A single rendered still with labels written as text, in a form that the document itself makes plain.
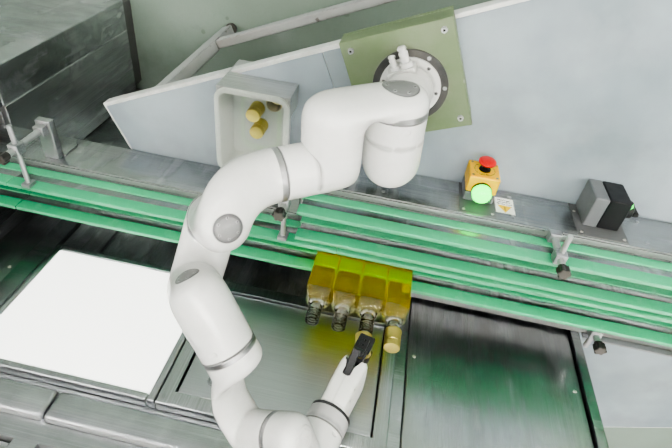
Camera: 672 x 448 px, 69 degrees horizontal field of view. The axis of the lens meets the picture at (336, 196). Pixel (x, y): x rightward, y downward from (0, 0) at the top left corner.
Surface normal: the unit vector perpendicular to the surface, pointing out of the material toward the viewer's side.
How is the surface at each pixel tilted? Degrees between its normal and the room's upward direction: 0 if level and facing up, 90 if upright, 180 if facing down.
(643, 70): 0
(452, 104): 3
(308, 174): 40
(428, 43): 3
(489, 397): 90
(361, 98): 79
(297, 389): 90
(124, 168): 90
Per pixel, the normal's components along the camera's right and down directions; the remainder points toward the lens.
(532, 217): 0.11, -0.78
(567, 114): -0.18, 0.59
